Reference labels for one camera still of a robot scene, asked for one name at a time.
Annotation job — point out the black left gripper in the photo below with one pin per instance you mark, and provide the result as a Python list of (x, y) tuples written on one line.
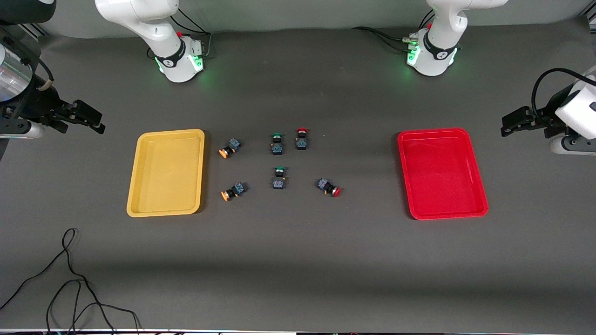
[(538, 119)]

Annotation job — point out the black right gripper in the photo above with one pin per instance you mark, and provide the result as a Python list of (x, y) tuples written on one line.
[(41, 106)]

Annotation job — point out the yellow push button switch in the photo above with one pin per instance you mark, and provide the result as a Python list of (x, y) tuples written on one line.
[(234, 190), (230, 147)]

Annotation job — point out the red push button switch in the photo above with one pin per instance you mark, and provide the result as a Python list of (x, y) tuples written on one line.
[(301, 141), (327, 187)]

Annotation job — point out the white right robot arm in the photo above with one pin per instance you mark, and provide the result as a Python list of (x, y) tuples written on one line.
[(177, 56)]

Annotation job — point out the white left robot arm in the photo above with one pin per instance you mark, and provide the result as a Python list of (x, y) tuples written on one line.
[(433, 60)]

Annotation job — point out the red plastic tray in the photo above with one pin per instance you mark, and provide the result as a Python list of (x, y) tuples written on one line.
[(441, 174)]

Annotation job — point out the yellow plastic tray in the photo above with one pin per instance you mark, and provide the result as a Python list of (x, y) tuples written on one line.
[(166, 174)]

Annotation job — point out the dark grey table mat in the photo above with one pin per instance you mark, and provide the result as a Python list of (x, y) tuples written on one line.
[(298, 260)]

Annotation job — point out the aluminium frame profile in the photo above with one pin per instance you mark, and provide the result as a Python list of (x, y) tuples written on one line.
[(28, 31)]

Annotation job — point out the green push button switch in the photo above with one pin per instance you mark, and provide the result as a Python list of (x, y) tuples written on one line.
[(277, 145), (279, 180)]

